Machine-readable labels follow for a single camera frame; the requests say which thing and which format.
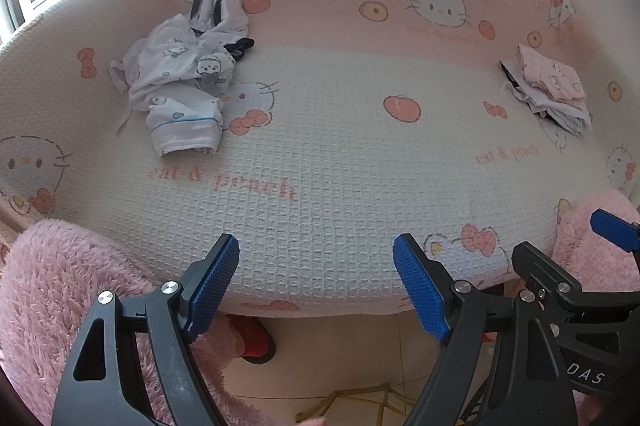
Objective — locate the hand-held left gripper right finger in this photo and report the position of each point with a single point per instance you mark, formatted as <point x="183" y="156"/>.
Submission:
<point x="420" y="286"/>

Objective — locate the white folded garment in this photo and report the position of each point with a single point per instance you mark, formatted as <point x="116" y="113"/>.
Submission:
<point x="565" y="114"/>

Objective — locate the pink and white printed sofa cover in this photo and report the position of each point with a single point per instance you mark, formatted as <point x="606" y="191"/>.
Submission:
<point x="350" y="156"/>

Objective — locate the red slipper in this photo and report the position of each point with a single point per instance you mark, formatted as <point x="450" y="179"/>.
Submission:
<point x="255" y="341"/>

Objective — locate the white printed pajama top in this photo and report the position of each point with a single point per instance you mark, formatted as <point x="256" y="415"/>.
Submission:
<point x="160" y="56"/>

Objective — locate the light blue printed pajama pants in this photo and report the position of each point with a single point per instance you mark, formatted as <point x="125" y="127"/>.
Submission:
<point x="185" y="121"/>

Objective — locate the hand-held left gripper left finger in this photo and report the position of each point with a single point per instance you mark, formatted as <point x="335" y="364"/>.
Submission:
<point x="215" y="281"/>

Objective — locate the pink fluffy robe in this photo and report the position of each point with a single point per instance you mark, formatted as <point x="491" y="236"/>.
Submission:
<point x="50" y="286"/>

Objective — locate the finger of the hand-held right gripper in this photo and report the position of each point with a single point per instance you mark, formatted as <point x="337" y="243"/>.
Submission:
<point x="545" y="271"/>
<point x="615" y="231"/>

